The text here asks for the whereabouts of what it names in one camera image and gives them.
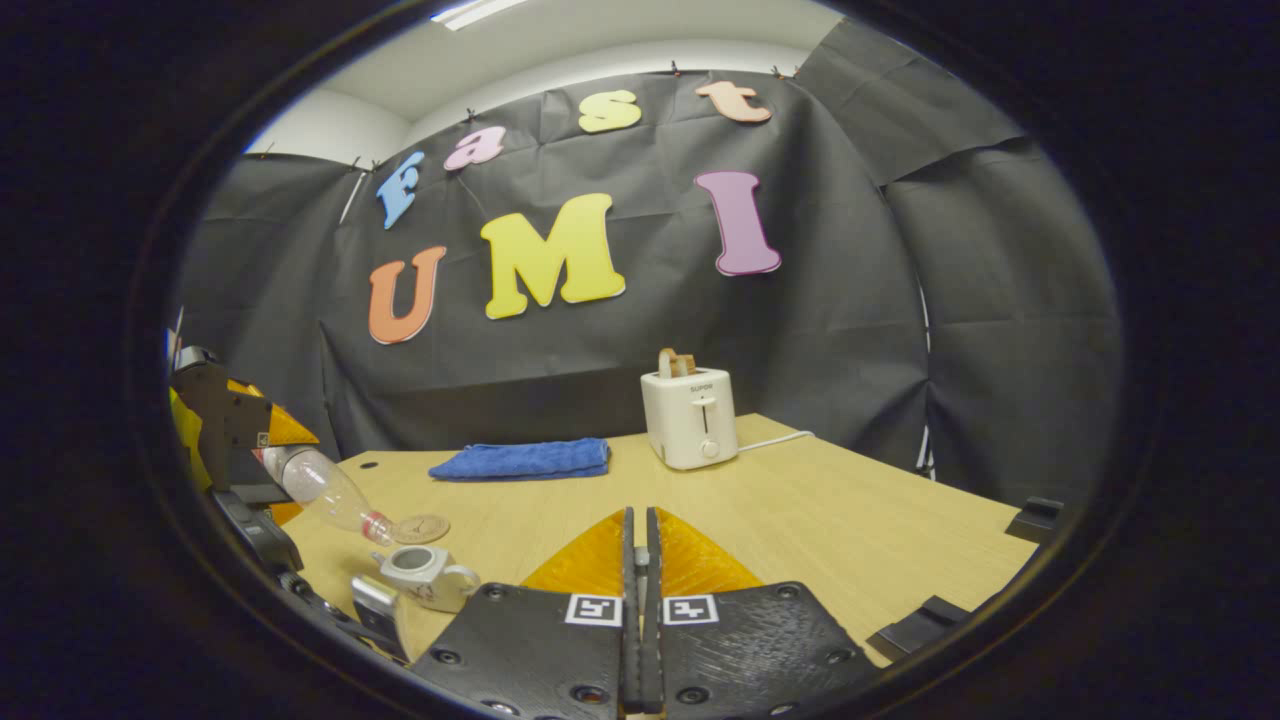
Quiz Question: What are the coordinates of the clear plastic water bottle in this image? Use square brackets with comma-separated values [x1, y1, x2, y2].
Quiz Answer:
[262, 444, 399, 549]

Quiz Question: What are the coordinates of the white toaster cable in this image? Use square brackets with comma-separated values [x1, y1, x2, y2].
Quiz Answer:
[735, 429, 817, 454]

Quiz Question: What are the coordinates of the white toaster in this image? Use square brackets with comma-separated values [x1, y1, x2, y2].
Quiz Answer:
[640, 366, 740, 472]

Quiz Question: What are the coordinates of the black backdrop cloth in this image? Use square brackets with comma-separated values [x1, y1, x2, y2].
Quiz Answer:
[175, 18, 1126, 511]

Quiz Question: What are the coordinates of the black table edge clamp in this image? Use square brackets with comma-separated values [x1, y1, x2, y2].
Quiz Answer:
[864, 594, 988, 663]
[1004, 496, 1067, 547]

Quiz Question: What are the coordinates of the blue towel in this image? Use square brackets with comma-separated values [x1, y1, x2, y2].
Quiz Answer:
[428, 437, 612, 484]

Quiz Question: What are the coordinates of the round brown coaster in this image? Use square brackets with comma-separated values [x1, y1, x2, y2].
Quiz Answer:
[392, 513, 452, 547]

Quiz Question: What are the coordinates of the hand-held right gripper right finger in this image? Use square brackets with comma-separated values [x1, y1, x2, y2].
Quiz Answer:
[645, 507, 883, 720]

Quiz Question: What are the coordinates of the ceiling light panel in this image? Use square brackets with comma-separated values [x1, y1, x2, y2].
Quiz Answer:
[431, 0, 528, 32]

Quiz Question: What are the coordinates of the white teacup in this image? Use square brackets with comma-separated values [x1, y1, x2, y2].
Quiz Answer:
[377, 545, 482, 615]

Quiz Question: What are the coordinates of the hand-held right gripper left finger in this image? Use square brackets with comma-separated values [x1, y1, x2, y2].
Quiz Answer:
[410, 507, 642, 720]

